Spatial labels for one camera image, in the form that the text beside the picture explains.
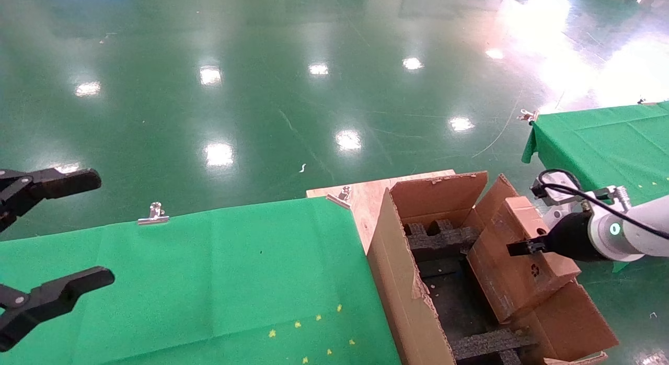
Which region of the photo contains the large green table cloth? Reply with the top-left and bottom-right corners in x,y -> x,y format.
0,197 -> 402,365

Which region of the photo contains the large open brown carton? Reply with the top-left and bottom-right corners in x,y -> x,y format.
367,170 -> 619,365

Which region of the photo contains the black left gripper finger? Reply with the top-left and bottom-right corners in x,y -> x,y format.
0,266 -> 116,353
0,168 -> 102,233

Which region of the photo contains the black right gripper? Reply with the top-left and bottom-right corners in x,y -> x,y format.
506,212 -> 597,263

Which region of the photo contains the small cardboard box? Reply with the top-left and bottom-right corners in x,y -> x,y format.
466,196 -> 582,325

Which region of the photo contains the black foam insert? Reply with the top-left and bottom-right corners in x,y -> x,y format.
402,220 -> 479,262
448,328 -> 539,365

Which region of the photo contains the narrow green table cloth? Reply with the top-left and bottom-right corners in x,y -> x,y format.
521,101 -> 669,274

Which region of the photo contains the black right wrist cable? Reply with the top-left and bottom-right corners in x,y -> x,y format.
538,169 -> 669,240

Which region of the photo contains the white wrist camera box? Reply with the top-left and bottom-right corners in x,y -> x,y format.
529,169 -> 628,211

